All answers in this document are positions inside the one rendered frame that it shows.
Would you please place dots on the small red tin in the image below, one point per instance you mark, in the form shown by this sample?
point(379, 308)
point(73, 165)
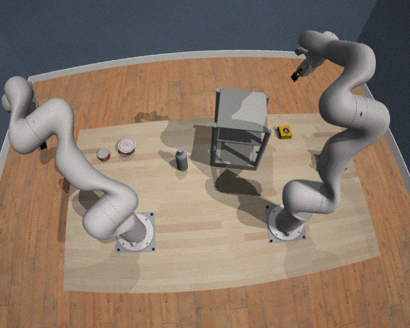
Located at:
point(103, 154)

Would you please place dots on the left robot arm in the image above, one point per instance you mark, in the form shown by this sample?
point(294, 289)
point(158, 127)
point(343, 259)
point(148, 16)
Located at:
point(31, 125)

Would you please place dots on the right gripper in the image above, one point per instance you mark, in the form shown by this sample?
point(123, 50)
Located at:
point(305, 68)

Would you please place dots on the dark grey cylinder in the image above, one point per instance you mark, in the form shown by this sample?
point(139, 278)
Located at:
point(181, 159)

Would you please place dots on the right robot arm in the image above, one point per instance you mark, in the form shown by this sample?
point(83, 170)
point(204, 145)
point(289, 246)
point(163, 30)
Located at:
point(337, 106)

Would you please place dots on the grey shelving unit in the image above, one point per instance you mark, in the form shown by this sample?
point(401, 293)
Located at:
point(246, 113)

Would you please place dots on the grey cup with pink band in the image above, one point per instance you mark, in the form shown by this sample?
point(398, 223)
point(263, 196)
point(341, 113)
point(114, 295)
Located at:
point(127, 145)

